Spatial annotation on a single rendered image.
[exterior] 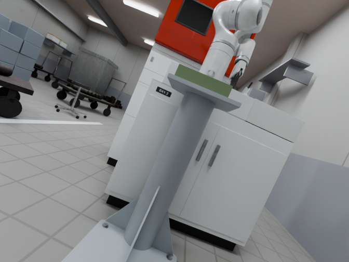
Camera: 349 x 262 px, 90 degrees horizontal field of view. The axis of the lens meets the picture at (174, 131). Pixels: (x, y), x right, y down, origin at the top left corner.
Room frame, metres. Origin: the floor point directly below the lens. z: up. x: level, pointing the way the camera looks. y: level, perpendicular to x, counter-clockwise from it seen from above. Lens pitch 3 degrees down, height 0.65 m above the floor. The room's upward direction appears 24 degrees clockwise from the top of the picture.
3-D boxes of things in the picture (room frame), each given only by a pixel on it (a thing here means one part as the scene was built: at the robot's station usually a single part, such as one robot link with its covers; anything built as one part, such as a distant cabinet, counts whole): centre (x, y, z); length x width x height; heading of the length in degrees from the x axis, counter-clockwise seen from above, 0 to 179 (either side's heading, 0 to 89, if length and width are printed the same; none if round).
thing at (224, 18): (0.91, -0.03, 1.18); 0.19 x 0.12 x 0.24; 60
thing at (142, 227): (0.77, -0.05, 0.41); 0.51 x 0.44 x 0.82; 176
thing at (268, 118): (1.40, -0.52, 0.89); 0.62 x 0.35 x 0.14; 5
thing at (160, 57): (1.67, 0.09, 1.02); 0.81 x 0.03 x 0.40; 95
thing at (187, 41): (1.99, 0.11, 1.52); 0.81 x 0.75 x 0.60; 95
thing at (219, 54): (0.88, -0.05, 0.97); 0.19 x 0.19 x 0.18
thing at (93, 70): (9.10, 5.00, 1.02); 1.58 x 1.21 x 2.03; 86
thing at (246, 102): (1.10, -0.09, 0.89); 0.55 x 0.09 x 0.14; 95
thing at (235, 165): (1.37, -0.21, 0.41); 0.96 x 0.64 x 0.82; 95
